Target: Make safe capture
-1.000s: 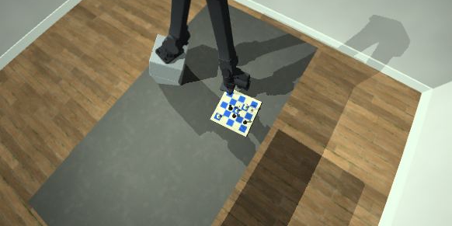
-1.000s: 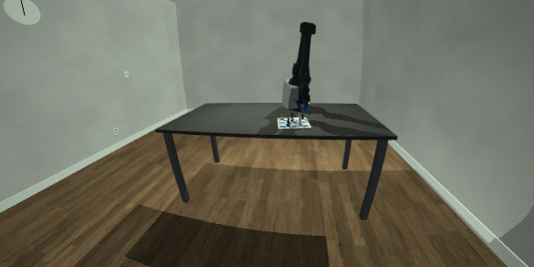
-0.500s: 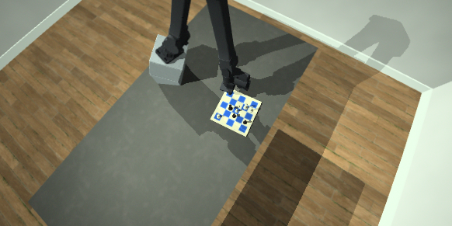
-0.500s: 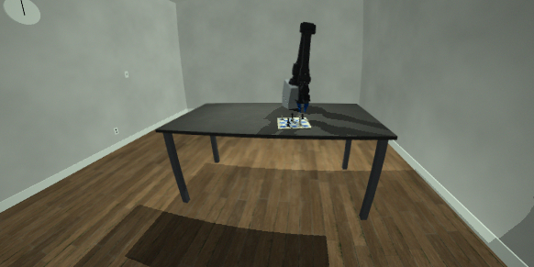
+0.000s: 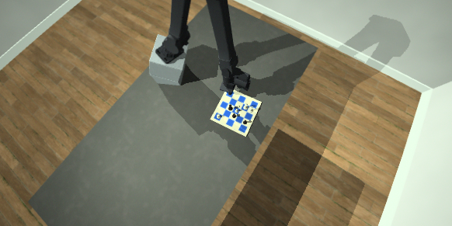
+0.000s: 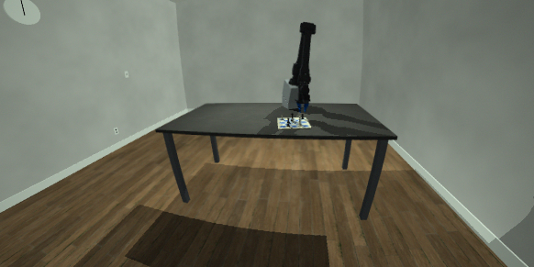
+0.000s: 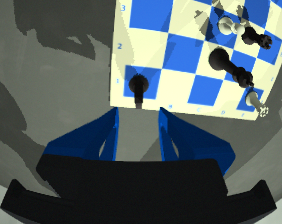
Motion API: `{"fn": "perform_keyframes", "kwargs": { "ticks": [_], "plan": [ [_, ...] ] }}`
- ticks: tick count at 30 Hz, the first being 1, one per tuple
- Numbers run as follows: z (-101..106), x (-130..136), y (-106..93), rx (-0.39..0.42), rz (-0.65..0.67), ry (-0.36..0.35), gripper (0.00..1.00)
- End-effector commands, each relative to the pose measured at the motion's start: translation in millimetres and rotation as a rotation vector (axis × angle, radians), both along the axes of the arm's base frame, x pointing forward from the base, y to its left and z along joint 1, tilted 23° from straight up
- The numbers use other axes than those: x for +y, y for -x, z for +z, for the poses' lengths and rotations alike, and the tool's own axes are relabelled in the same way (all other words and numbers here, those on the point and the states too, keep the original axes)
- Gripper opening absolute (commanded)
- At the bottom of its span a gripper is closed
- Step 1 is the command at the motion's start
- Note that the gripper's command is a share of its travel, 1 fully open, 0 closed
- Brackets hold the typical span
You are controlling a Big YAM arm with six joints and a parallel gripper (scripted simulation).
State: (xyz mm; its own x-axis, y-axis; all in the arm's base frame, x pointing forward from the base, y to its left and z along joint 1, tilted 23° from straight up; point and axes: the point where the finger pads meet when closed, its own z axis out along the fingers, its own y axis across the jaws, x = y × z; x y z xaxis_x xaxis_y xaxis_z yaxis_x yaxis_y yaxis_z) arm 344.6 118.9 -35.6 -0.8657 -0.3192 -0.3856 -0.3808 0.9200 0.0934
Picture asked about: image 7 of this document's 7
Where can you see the blue and cream chessboard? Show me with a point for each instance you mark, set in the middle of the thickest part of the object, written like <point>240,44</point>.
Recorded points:
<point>169,43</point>

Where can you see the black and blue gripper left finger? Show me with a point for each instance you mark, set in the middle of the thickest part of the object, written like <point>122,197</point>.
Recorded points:
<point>86,141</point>

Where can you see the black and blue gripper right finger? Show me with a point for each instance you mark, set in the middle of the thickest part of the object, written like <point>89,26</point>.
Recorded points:
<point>192,142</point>

